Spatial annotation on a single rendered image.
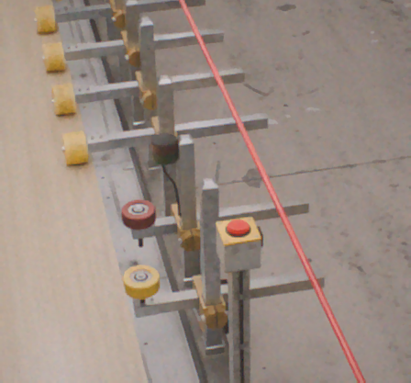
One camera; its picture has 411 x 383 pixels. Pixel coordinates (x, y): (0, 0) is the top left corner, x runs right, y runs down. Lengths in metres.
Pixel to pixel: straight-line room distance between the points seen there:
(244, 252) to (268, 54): 3.25
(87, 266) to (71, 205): 0.24
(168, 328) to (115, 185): 0.64
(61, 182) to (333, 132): 2.07
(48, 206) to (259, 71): 2.53
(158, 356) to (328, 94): 2.46
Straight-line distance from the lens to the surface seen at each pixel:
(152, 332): 2.78
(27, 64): 3.37
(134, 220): 2.67
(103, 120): 3.60
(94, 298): 2.45
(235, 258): 2.08
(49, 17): 3.49
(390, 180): 4.42
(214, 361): 2.58
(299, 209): 2.79
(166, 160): 2.55
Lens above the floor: 2.47
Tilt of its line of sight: 34 degrees down
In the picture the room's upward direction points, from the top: 2 degrees counter-clockwise
